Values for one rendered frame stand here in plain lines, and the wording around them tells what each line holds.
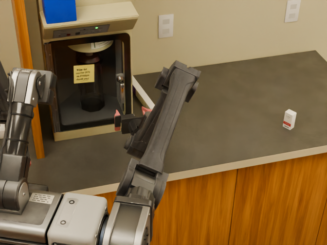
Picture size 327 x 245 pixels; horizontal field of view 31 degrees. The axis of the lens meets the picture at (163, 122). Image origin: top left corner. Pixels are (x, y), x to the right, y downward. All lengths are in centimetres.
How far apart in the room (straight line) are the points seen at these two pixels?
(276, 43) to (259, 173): 81
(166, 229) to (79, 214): 125
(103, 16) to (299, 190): 115
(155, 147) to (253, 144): 98
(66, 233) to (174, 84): 54
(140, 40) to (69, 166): 75
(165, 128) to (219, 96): 117
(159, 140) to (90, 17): 68
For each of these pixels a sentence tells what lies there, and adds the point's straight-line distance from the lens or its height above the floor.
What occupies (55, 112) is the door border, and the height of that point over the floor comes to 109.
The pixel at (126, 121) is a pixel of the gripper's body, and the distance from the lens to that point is 209.
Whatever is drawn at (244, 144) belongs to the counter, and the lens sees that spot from 239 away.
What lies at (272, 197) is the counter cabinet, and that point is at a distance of 258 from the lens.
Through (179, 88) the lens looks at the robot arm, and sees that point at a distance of 157.
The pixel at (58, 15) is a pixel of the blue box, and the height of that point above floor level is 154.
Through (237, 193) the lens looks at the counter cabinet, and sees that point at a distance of 247.
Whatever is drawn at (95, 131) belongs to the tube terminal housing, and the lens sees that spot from 240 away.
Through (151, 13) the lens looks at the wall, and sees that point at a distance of 268.
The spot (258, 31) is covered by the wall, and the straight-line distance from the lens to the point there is 292.
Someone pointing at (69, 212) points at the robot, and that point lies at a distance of 127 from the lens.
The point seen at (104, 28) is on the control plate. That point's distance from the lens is 209.
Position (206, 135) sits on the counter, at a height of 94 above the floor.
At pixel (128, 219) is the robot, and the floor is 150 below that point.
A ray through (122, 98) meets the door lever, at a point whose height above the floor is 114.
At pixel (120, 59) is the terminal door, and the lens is 222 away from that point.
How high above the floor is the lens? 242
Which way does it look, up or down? 37 degrees down
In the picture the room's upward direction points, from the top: 1 degrees clockwise
